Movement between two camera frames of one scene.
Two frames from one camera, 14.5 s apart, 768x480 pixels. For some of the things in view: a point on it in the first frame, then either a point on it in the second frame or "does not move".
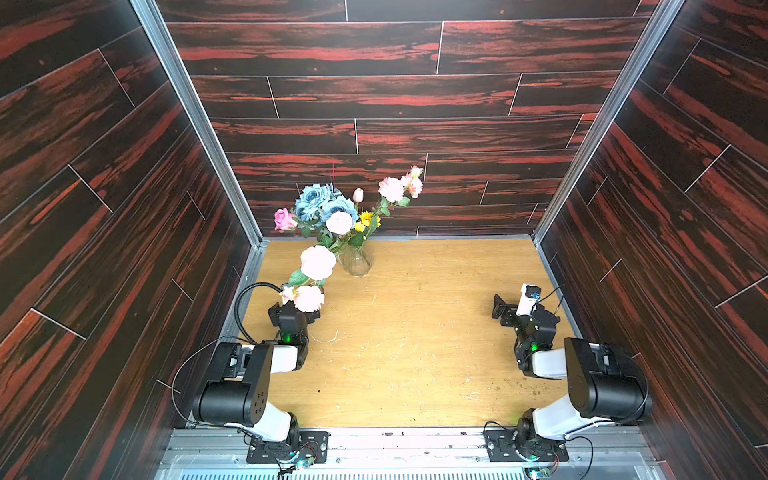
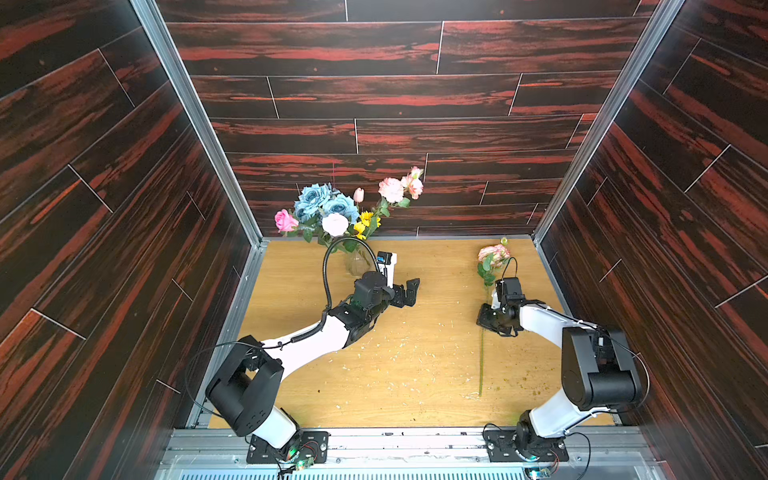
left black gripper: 273,311 -> 408,294
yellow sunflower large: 365,217 does not move
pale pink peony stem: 305,288 -> 490,258
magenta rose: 284,220 does not move
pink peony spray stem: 395,191 does not move
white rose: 339,222 does not move
